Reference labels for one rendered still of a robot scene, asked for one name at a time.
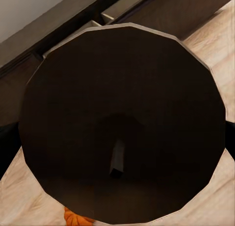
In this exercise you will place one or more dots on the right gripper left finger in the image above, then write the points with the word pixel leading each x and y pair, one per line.
pixel 10 143

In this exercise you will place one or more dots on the pillar candle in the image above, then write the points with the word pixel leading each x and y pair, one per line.
pixel 122 124

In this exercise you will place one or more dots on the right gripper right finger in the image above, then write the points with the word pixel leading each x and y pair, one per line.
pixel 230 138

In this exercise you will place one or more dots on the cabinet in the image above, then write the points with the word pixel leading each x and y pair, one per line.
pixel 22 53

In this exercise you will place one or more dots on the pumpkin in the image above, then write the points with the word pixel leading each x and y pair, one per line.
pixel 75 219

